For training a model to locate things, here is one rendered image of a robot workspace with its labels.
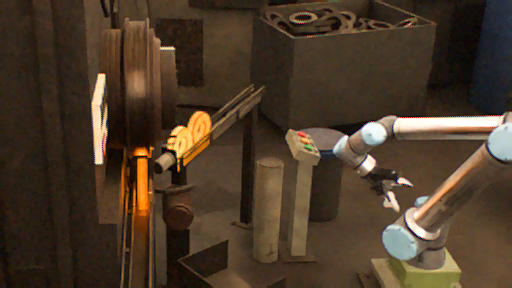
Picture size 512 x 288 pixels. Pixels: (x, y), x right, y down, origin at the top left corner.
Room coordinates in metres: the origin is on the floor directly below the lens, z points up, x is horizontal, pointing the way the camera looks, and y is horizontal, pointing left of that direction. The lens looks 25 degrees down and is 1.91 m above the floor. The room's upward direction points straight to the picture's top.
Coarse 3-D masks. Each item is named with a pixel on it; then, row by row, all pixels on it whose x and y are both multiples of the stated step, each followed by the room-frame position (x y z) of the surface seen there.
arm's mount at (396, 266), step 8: (392, 256) 2.60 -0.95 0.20; (448, 256) 2.56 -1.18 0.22; (392, 264) 2.58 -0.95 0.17; (400, 264) 2.51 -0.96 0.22; (448, 264) 2.50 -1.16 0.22; (456, 264) 2.50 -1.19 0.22; (392, 272) 2.58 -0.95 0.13; (400, 272) 2.50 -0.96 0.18; (408, 272) 2.44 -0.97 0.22; (416, 272) 2.44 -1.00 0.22; (424, 272) 2.45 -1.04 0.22; (432, 272) 2.45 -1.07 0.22; (440, 272) 2.45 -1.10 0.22; (448, 272) 2.45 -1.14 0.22; (456, 272) 2.45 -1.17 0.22; (400, 280) 2.49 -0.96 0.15; (408, 280) 2.44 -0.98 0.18; (416, 280) 2.44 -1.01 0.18; (424, 280) 2.45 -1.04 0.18; (432, 280) 2.45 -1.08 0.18; (440, 280) 2.45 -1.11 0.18; (448, 280) 2.45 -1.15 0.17; (456, 280) 2.45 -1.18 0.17
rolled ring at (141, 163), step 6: (138, 162) 2.23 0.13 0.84; (144, 162) 2.23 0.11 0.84; (138, 168) 2.20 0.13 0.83; (144, 168) 2.20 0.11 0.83; (138, 174) 2.18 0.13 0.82; (144, 174) 2.18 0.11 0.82; (138, 180) 2.16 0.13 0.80; (144, 180) 2.16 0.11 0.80; (138, 186) 2.15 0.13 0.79; (144, 186) 2.15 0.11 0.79; (138, 192) 2.15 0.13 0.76; (144, 192) 2.15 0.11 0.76; (138, 198) 2.15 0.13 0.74; (144, 198) 2.15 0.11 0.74; (138, 204) 2.16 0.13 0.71; (144, 204) 2.16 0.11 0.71
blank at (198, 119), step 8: (200, 112) 2.82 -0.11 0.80; (192, 120) 2.77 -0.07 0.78; (200, 120) 2.79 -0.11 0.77; (208, 120) 2.85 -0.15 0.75; (192, 128) 2.75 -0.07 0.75; (200, 128) 2.85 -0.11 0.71; (208, 128) 2.85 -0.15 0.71; (192, 136) 2.74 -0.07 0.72; (200, 136) 2.81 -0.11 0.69; (192, 144) 2.76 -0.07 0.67
